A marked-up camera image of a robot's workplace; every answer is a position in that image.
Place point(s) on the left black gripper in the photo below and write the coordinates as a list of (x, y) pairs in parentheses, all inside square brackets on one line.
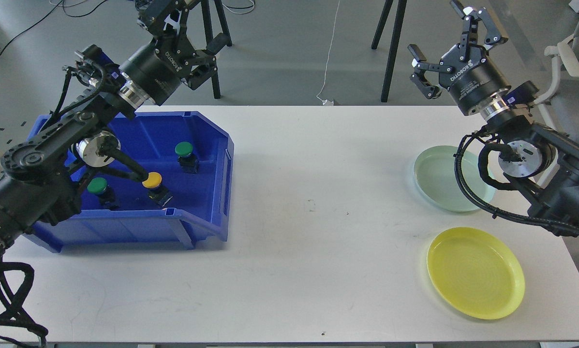
[(158, 67)]

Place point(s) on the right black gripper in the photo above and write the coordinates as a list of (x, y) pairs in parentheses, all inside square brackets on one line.
[(473, 79)]

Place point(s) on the green push button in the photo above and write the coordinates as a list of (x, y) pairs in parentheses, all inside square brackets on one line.
[(105, 194), (187, 159)]

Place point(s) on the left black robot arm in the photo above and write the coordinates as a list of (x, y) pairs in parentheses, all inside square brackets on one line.
[(45, 177)]

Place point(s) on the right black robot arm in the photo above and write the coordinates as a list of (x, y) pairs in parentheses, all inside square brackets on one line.
[(519, 154)]

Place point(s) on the light green plate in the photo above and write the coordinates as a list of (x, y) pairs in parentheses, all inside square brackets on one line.
[(435, 177)]

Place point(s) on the yellow plate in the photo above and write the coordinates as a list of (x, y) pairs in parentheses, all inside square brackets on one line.
[(475, 273)]

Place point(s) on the black tripod right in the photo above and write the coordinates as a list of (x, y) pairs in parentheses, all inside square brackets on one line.
[(394, 42)]

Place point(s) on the blue plastic bin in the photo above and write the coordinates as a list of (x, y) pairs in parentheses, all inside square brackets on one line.
[(200, 204)]

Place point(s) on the white grey chair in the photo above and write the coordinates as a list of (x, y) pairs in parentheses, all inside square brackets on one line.
[(558, 107)]

